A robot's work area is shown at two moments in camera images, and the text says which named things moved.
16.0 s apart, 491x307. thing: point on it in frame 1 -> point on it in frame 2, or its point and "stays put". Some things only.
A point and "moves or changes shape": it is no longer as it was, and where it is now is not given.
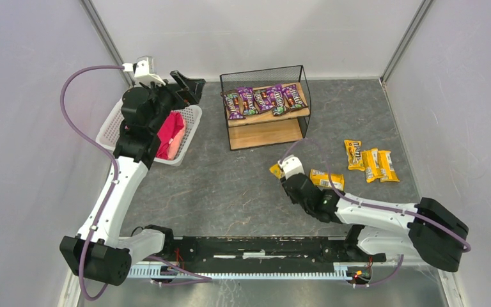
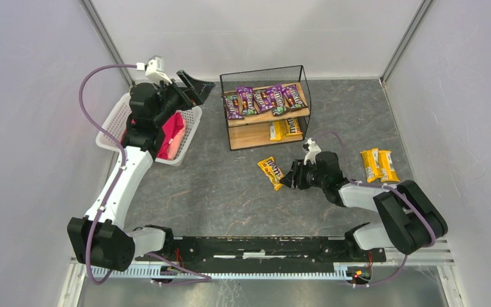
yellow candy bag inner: x=370 y=162 stays put
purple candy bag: x=233 y=107 stays put
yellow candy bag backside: x=321 y=178 moves or changes shape
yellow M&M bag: x=354 y=155 -> x=270 y=166
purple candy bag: x=293 y=98 stays put
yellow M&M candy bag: x=277 y=171 -> x=278 y=130
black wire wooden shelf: x=261 y=130 stays put
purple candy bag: x=250 y=107 stays put
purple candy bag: x=263 y=100 stays put
